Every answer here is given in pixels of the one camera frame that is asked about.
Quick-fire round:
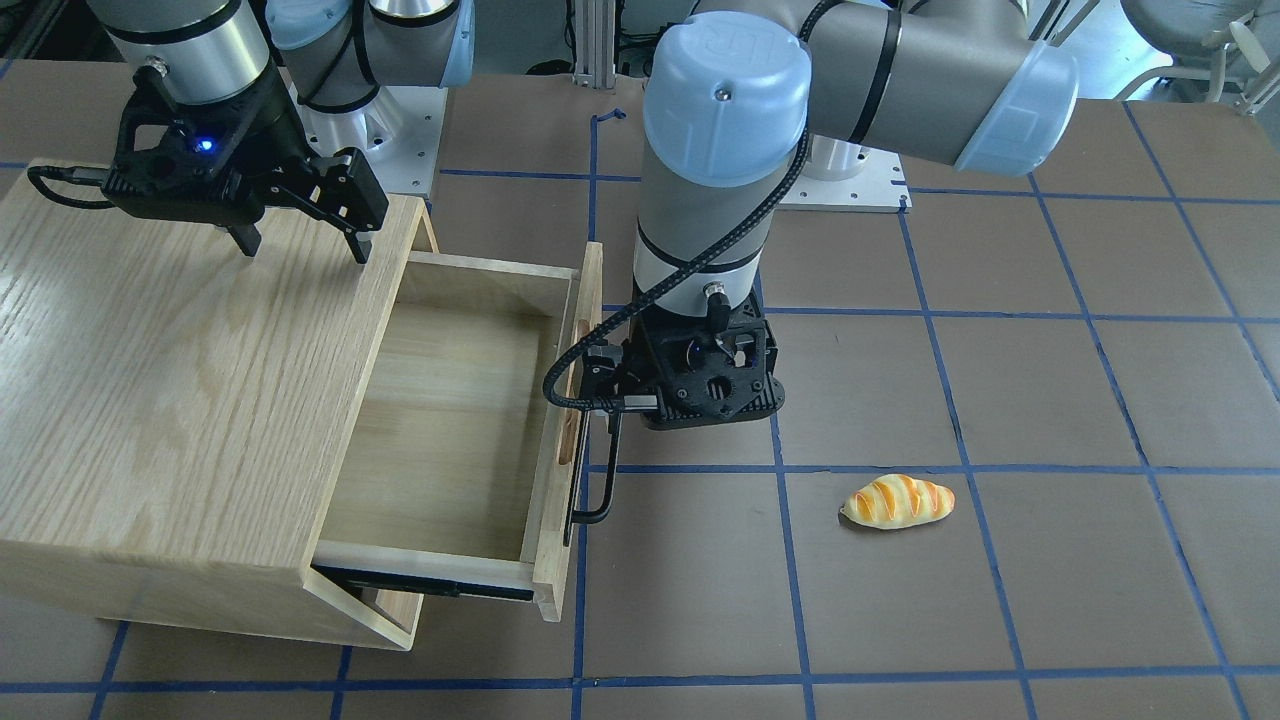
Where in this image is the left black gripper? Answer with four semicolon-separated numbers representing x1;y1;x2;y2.
579;300;785;436

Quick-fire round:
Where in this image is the light wooden drawer cabinet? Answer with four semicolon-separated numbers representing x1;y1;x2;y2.
1;179;426;650

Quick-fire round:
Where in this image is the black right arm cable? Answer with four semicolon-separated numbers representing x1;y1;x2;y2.
26;164;119;211

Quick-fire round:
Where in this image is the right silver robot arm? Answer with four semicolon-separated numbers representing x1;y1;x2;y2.
76;1;475;263

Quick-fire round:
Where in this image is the black metal drawer handle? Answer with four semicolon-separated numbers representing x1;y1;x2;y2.
564;345;623;546

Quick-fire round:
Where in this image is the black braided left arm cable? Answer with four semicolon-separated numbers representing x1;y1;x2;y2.
544;0;851;413

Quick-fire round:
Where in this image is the black drawer slide rail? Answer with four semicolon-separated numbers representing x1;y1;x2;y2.
312;565;534;602

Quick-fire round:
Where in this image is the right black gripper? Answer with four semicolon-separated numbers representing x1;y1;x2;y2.
102;70;389;264

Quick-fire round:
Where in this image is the aluminium frame post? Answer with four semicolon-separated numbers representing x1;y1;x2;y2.
570;0;620;91

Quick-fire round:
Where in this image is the toy bread loaf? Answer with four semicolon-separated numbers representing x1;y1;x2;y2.
838;474;956;530

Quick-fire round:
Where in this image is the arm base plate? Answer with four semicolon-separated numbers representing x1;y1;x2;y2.
297;86;449;199
778;135;913;213

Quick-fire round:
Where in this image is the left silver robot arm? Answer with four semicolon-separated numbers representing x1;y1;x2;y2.
543;1;1079;430

